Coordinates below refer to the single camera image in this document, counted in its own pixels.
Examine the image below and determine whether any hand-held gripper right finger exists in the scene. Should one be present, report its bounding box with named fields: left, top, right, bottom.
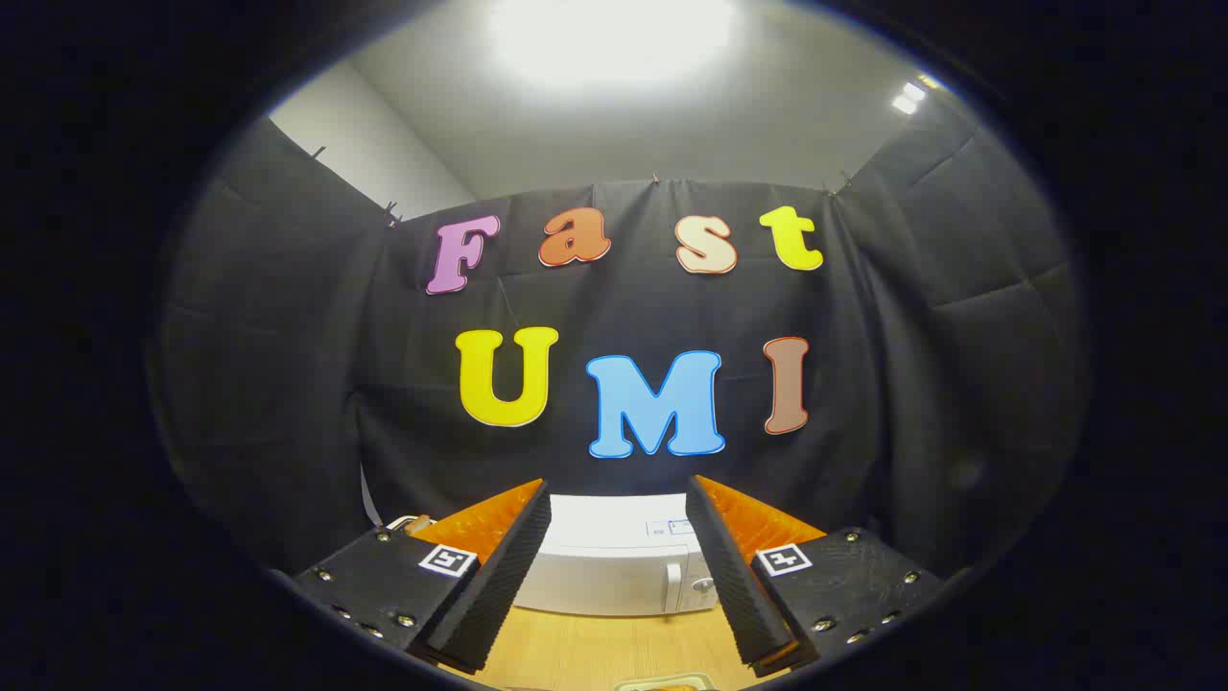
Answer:
left=685, top=474, right=946, bottom=678

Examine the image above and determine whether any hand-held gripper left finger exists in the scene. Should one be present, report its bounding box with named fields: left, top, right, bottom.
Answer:
left=293, top=478, right=553, bottom=675

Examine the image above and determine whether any cream cherry print tray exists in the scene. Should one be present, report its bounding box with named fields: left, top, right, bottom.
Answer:
left=614, top=672, right=720, bottom=691

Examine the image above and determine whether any white microwave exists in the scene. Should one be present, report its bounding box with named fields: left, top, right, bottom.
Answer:
left=513, top=493, right=719, bottom=616

